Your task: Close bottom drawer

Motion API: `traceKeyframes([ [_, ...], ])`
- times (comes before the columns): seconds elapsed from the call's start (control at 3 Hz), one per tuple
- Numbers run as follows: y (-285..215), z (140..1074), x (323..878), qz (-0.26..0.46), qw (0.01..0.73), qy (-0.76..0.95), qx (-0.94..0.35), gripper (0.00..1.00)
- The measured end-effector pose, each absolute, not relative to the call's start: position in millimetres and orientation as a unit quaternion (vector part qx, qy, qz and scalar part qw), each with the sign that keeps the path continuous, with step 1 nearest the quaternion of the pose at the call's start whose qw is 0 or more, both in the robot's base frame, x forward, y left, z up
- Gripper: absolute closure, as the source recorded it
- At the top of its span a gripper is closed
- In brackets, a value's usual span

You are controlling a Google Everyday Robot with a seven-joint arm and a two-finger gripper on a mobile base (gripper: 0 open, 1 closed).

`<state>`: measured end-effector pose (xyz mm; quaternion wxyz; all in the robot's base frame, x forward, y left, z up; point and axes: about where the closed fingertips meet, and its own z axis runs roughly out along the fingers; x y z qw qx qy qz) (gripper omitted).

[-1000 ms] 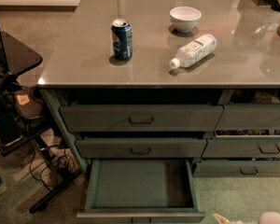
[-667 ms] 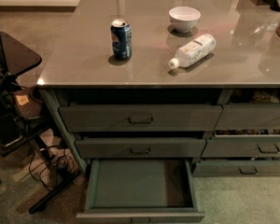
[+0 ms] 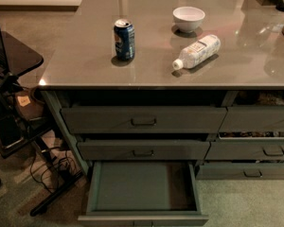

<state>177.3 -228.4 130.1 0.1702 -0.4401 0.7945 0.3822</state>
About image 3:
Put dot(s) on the drawer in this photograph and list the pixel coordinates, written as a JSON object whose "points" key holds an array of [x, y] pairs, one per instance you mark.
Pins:
{"points": [[262, 171], [229, 146], [143, 149], [253, 118], [143, 194], [143, 119]]}

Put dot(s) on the blue soda can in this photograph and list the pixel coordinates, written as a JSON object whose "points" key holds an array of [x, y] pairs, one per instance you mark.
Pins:
{"points": [[124, 39]]}

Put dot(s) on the white plastic bottle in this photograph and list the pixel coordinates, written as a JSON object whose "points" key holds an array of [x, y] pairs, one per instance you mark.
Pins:
{"points": [[197, 52]]}

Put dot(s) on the white ceramic bowl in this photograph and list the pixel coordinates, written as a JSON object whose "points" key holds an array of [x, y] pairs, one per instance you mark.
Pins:
{"points": [[187, 19]]}

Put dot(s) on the brown bag with label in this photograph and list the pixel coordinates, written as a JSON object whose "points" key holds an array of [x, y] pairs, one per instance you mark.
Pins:
{"points": [[29, 103]]}

